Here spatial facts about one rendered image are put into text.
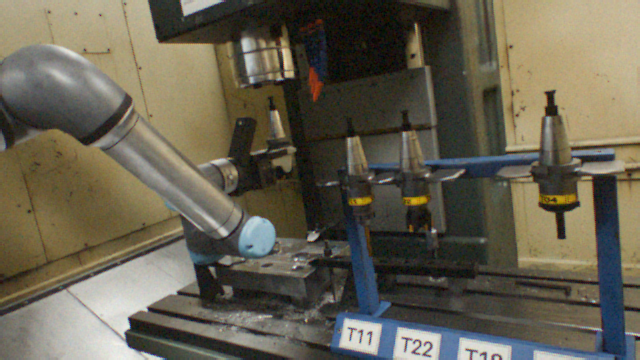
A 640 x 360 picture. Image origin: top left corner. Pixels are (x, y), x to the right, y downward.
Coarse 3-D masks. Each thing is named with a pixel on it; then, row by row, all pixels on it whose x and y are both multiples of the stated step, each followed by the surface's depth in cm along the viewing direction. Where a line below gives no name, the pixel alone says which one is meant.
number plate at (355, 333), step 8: (344, 320) 85; (352, 320) 84; (344, 328) 84; (352, 328) 84; (360, 328) 83; (368, 328) 82; (376, 328) 81; (344, 336) 84; (352, 336) 83; (360, 336) 82; (368, 336) 81; (376, 336) 80; (344, 344) 83; (352, 344) 82; (360, 344) 81; (368, 344) 80; (376, 344) 80; (368, 352) 80; (376, 352) 79
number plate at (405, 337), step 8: (400, 328) 79; (400, 336) 78; (408, 336) 77; (416, 336) 76; (424, 336) 76; (432, 336) 75; (440, 336) 74; (400, 344) 77; (408, 344) 77; (416, 344) 76; (424, 344) 75; (432, 344) 74; (400, 352) 77; (408, 352) 76; (416, 352) 75; (424, 352) 75; (432, 352) 74
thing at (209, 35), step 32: (160, 0) 94; (256, 0) 80; (288, 0) 79; (320, 0) 83; (352, 0) 88; (384, 0) 94; (416, 0) 105; (448, 0) 122; (160, 32) 97; (192, 32) 93; (224, 32) 99; (352, 32) 133
